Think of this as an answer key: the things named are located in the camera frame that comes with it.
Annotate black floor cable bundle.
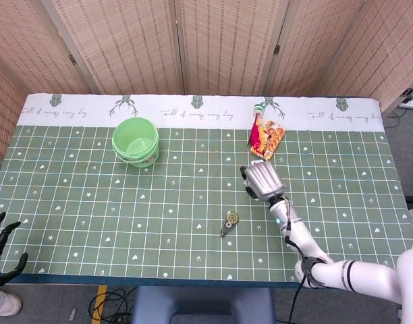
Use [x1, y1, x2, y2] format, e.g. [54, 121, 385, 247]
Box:
[88, 286, 137, 324]

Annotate yellow floor tape strip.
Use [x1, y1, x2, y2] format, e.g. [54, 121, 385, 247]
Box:
[91, 285, 108, 322]

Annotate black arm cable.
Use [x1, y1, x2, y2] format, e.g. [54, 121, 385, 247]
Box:
[281, 197, 329, 324]

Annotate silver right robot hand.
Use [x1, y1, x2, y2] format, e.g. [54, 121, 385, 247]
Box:
[240, 161, 285, 203]

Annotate small white green bottle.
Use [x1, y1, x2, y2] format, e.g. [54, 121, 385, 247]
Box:
[248, 103, 267, 148]

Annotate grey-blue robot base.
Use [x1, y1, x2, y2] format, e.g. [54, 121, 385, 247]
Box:
[131, 286, 277, 324]

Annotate orange snack box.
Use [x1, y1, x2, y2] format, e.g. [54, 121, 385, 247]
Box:
[249, 119, 287, 159]

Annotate white sneaker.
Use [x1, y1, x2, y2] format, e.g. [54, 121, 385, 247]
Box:
[0, 288, 23, 317]

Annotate woven rattan screen panel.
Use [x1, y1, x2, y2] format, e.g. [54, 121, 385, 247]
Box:
[174, 0, 290, 97]
[356, 0, 413, 114]
[0, 59, 29, 160]
[0, 0, 98, 97]
[40, 0, 186, 96]
[265, 0, 368, 97]

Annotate green plastic bucket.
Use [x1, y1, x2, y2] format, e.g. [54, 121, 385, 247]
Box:
[111, 117, 160, 169]

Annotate brown correction tape dispenser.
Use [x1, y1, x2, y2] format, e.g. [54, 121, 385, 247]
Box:
[220, 211, 240, 238]

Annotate green checked tablecloth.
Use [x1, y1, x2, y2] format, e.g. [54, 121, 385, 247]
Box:
[0, 92, 413, 281]

